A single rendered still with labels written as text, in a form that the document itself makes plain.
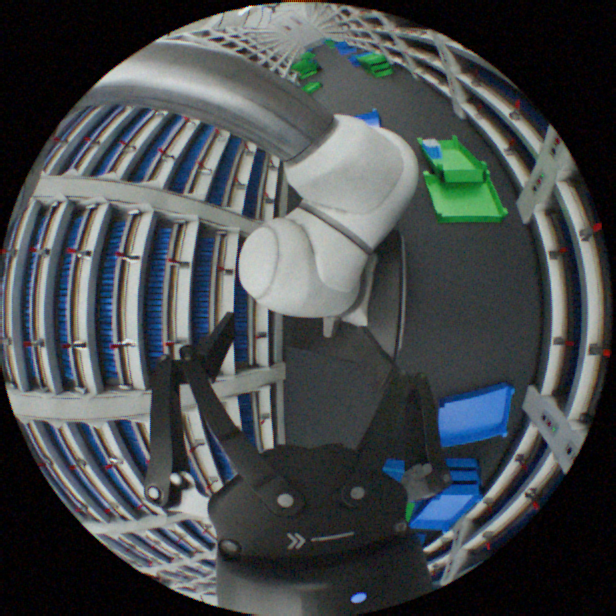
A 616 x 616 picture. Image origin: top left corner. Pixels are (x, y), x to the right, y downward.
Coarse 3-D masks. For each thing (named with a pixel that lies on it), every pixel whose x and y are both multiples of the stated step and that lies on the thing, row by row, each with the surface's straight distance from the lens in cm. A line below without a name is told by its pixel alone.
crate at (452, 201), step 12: (432, 180) 86; (432, 192) 84; (444, 192) 84; (456, 192) 86; (468, 192) 87; (480, 192) 89; (492, 192) 89; (432, 204) 78; (444, 204) 81; (456, 204) 82; (468, 204) 83; (480, 204) 85; (492, 204) 88; (444, 216) 72; (456, 216) 74; (468, 216) 75; (480, 216) 77; (492, 216) 79; (504, 216) 81
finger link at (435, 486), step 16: (416, 384) 15; (416, 400) 14; (432, 400) 14; (416, 416) 13; (432, 416) 13; (416, 432) 13; (432, 432) 12; (416, 448) 12; (432, 448) 11; (416, 464) 12; (432, 464) 11; (432, 480) 11; (448, 480) 11
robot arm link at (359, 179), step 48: (144, 48) 30; (192, 48) 27; (96, 96) 32; (144, 96) 27; (192, 96) 24; (240, 96) 22; (288, 96) 23; (288, 144) 23; (336, 144) 23; (384, 144) 28; (336, 192) 24; (384, 192) 27
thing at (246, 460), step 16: (192, 352) 13; (192, 368) 12; (192, 384) 11; (208, 384) 11; (208, 400) 10; (208, 416) 10; (224, 416) 9; (224, 432) 9; (240, 432) 8; (224, 448) 8; (240, 448) 8; (240, 464) 8; (256, 464) 8; (256, 480) 8; (272, 480) 7; (272, 496) 7; (288, 496) 7; (288, 512) 7
